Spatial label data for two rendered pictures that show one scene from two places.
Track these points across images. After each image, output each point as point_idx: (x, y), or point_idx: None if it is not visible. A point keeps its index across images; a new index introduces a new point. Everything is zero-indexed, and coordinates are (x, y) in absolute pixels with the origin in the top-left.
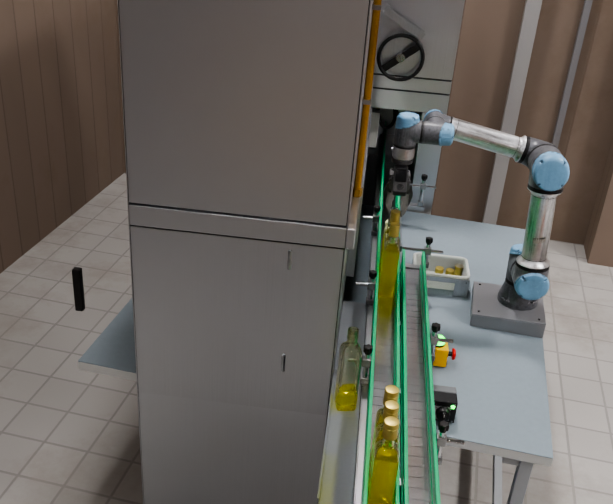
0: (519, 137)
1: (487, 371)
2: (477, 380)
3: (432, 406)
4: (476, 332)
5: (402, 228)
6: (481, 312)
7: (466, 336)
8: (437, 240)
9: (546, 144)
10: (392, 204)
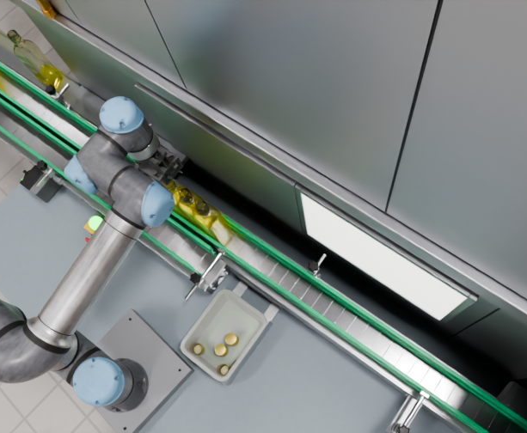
0: (44, 324)
1: (66, 271)
2: (62, 252)
3: None
4: (122, 308)
5: (393, 397)
6: (126, 320)
7: (122, 292)
8: (336, 425)
9: None
10: (401, 368)
